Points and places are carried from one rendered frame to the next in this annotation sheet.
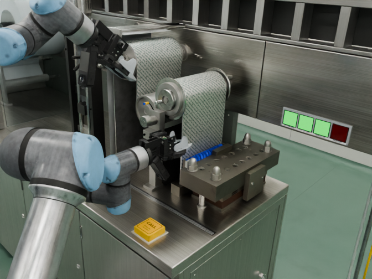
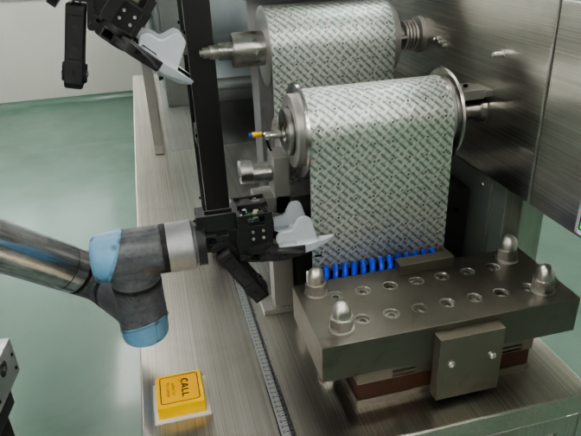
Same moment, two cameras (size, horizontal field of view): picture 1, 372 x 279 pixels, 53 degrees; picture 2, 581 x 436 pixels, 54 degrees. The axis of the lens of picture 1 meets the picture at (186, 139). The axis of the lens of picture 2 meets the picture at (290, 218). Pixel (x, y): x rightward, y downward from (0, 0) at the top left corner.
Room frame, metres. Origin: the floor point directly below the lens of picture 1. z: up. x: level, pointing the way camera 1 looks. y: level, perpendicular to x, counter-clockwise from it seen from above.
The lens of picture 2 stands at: (0.51, -0.43, 1.53)
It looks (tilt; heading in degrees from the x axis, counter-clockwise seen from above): 27 degrees down; 35
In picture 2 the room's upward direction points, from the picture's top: 3 degrees counter-clockwise
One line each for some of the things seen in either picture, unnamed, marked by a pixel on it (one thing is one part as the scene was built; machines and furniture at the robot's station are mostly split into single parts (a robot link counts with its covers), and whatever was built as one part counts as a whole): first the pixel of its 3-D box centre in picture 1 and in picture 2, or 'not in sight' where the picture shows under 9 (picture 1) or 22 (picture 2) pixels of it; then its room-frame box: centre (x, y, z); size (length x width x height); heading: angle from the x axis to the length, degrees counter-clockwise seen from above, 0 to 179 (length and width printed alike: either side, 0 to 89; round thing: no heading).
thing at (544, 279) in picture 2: (267, 145); (545, 277); (1.32, -0.32, 1.05); 0.04 x 0.04 x 0.04
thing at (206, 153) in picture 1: (206, 154); (382, 266); (1.27, -0.08, 1.03); 0.21 x 0.04 x 0.03; 138
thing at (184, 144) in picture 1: (184, 143); (305, 232); (1.16, 0.01, 1.12); 0.09 x 0.03 x 0.06; 129
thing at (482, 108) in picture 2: not in sight; (462, 110); (1.45, -0.13, 1.25); 0.07 x 0.04 x 0.04; 138
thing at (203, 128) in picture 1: (203, 131); (380, 213); (1.28, -0.06, 1.11); 0.23 x 0.01 x 0.18; 138
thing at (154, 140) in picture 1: (156, 148); (234, 232); (1.10, 0.10, 1.12); 0.12 x 0.08 x 0.09; 138
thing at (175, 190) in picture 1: (200, 176); not in sight; (1.28, -0.06, 0.92); 0.28 x 0.04 x 0.04; 138
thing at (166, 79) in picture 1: (170, 98); (297, 130); (1.24, 0.06, 1.25); 0.15 x 0.01 x 0.15; 48
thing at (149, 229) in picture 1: (149, 229); (180, 394); (0.95, 0.10, 0.91); 0.07 x 0.07 x 0.02; 48
